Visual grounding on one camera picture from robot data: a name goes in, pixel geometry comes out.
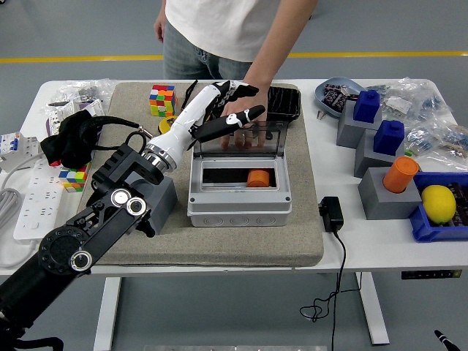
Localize smoky transparent box lid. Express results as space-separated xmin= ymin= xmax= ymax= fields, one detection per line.
xmin=192 ymin=120 xmax=290 ymax=159

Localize grey-brown table mat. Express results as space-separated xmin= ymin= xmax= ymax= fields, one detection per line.
xmin=67 ymin=80 xmax=325 ymax=267

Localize white switch modules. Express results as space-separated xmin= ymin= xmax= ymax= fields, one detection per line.
xmin=45 ymin=98 xmax=107 ymax=138

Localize person's left hand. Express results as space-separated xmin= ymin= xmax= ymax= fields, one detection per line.
xmin=220 ymin=80 xmax=271 ymax=151

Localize person's right hand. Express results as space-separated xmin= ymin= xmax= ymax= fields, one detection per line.
xmin=153 ymin=16 xmax=167 ymax=44

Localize black adapter cord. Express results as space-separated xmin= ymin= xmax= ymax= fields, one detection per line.
xmin=299 ymin=230 xmax=363 ymax=351

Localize light blue dish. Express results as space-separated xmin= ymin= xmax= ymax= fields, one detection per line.
xmin=314 ymin=76 xmax=369 ymax=120

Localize white power strip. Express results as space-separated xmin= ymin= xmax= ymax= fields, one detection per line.
xmin=13 ymin=160 xmax=67 ymax=241

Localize orange cylinder battery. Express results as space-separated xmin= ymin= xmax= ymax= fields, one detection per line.
xmin=246 ymin=169 xmax=271 ymax=189
xmin=382 ymin=156 xmax=420 ymax=195

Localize clear bag of parts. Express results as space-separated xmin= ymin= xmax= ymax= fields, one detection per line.
xmin=404 ymin=122 xmax=468 ymax=162
xmin=365 ymin=77 xmax=453 ymax=124

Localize white circuit breaker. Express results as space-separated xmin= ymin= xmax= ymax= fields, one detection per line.
xmin=0 ymin=132 xmax=40 ymax=173

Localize black power adapter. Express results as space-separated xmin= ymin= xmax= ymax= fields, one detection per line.
xmin=318 ymin=196 xmax=345 ymax=233

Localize blue plastic bin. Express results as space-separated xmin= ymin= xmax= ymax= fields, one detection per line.
xmin=408 ymin=171 xmax=468 ymax=243

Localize person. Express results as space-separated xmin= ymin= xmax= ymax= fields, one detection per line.
xmin=153 ymin=0 xmax=319 ymax=81

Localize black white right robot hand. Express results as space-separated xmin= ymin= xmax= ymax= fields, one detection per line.
xmin=434 ymin=330 xmax=458 ymax=351

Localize black plastic tray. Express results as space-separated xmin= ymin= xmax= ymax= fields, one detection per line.
xmin=266 ymin=86 xmax=302 ymax=118

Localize black cloth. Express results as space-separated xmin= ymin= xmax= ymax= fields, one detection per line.
xmin=39 ymin=111 xmax=98 ymax=169

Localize grey block holder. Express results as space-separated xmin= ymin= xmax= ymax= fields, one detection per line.
xmin=336 ymin=99 xmax=383 ymax=149
xmin=357 ymin=167 xmax=423 ymax=221
xmin=353 ymin=127 xmax=406 ymax=179

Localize white table leg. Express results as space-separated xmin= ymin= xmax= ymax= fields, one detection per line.
xmin=93 ymin=276 xmax=122 ymax=351
xmin=356 ymin=272 xmax=390 ymax=347

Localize grey plastic junction box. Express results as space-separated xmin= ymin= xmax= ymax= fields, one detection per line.
xmin=186 ymin=155 xmax=293 ymax=228

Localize dark packets in bin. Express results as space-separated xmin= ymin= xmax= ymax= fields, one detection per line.
xmin=444 ymin=182 xmax=468 ymax=227

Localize grey power strip cable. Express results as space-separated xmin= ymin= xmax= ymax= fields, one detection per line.
xmin=0 ymin=188 xmax=37 ymax=268

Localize blue square battery block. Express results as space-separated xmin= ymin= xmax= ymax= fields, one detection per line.
xmin=372 ymin=119 xmax=405 ymax=156
xmin=352 ymin=89 xmax=382 ymax=124

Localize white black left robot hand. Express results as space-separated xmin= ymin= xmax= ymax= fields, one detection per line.
xmin=156 ymin=80 xmax=267 ymax=165

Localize black table control panel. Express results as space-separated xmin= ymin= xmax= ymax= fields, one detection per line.
xmin=401 ymin=269 xmax=463 ymax=281

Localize yellow lemon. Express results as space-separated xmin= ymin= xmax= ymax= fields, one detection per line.
xmin=420 ymin=184 xmax=457 ymax=225

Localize dark candy packets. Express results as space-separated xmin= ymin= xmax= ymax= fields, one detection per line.
xmin=321 ymin=83 xmax=361 ymax=113

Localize clear bag of screws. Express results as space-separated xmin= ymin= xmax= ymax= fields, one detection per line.
xmin=47 ymin=78 xmax=118 ymax=110

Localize colourful puzzle cube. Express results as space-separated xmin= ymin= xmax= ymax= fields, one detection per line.
xmin=148 ymin=84 xmax=178 ymax=118
xmin=58 ymin=162 xmax=91 ymax=192

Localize grey block with round hole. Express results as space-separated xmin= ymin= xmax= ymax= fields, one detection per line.
xmin=140 ymin=175 xmax=179 ymax=237

